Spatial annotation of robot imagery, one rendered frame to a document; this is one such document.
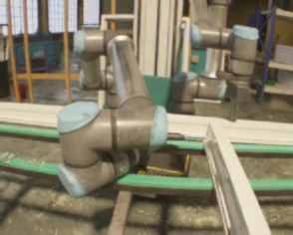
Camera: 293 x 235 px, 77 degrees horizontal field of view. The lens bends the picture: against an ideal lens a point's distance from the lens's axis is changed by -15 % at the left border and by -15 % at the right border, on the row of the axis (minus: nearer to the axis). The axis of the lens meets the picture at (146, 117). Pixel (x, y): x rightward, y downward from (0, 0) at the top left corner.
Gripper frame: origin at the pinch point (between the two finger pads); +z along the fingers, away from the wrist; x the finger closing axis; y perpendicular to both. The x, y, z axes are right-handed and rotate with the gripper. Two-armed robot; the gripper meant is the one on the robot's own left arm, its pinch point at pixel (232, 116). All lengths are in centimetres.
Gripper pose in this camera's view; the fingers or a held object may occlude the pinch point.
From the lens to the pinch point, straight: 85.9
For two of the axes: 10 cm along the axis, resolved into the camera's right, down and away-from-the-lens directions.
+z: -0.4, 9.2, 3.8
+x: 1.1, -3.8, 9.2
